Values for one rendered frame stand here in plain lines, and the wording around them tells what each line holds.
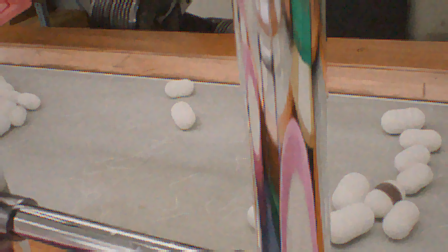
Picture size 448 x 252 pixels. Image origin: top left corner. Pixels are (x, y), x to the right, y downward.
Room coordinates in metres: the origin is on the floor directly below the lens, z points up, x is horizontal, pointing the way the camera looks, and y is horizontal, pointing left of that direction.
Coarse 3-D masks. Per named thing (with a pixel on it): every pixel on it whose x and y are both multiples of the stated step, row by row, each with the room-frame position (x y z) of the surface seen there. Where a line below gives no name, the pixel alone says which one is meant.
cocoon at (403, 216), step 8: (392, 208) 0.27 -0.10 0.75; (400, 208) 0.27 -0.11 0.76; (408, 208) 0.27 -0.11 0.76; (416, 208) 0.27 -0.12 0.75; (392, 216) 0.26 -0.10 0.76; (400, 216) 0.26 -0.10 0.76; (408, 216) 0.26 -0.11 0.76; (416, 216) 0.26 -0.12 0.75; (384, 224) 0.26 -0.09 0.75; (392, 224) 0.26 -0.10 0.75; (400, 224) 0.25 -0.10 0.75; (408, 224) 0.26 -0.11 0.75; (392, 232) 0.25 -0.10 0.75; (400, 232) 0.25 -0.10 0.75; (408, 232) 0.25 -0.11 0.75
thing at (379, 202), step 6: (390, 180) 0.30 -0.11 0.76; (396, 186) 0.29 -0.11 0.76; (402, 186) 0.29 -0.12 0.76; (372, 192) 0.29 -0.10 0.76; (378, 192) 0.28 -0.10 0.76; (402, 192) 0.29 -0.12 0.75; (366, 198) 0.29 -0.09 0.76; (372, 198) 0.28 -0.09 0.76; (378, 198) 0.28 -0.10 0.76; (384, 198) 0.28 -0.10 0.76; (402, 198) 0.29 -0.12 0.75; (372, 204) 0.28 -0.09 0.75; (378, 204) 0.28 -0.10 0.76; (384, 204) 0.28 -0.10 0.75; (390, 204) 0.28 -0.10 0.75; (378, 210) 0.28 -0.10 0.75; (384, 210) 0.28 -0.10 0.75; (390, 210) 0.28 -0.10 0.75; (378, 216) 0.28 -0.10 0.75; (384, 216) 0.28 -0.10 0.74
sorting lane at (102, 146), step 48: (48, 96) 0.59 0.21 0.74; (96, 96) 0.57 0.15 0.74; (144, 96) 0.55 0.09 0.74; (192, 96) 0.54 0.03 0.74; (240, 96) 0.52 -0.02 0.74; (336, 96) 0.49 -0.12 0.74; (0, 144) 0.47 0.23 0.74; (48, 144) 0.46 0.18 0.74; (96, 144) 0.45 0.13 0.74; (144, 144) 0.43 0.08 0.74; (192, 144) 0.42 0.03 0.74; (240, 144) 0.41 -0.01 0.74; (336, 144) 0.39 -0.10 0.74; (384, 144) 0.38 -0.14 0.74; (48, 192) 0.37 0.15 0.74; (96, 192) 0.36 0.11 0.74; (144, 192) 0.35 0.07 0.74; (192, 192) 0.34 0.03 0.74; (240, 192) 0.33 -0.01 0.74; (432, 192) 0.30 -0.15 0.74; (192, 240) 0.28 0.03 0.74; (240, 240) 0.28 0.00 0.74; (384, 240) 0.26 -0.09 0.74; (432, 240) 0.25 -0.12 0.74
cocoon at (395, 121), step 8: (392, 112) 0.40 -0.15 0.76; (400, 112) 0.39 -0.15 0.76; (408, 112) 0.39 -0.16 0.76; (416, 112) 0.39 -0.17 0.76; (384, 120) 0.39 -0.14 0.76; (392, 120) 0.39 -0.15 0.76; (400, 120) 0.39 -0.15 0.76; (408, 120) 0.39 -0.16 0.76; (416, 120) 0.39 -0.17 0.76; (424, 120) 0.39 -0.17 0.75; (384, 128) 0.39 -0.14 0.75; (392, 128) 0.39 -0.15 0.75; (400, 128) 0.39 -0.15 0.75; (408, 128) 0.39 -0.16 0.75; (416, 128) 0.39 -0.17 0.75
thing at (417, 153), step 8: (416, 144) 0.34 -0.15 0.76; (400, 152) 0.34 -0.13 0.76; (408, 152) 0.33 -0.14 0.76; (416, 152) 0.33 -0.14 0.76; (424, 152) 0.33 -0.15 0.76; (400, 160) 0.33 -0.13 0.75; (408, 160) 0.33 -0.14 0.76; (416, 160) 0.33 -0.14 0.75; (424, 160) 0.33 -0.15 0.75; (400, 168) 0.33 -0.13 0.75
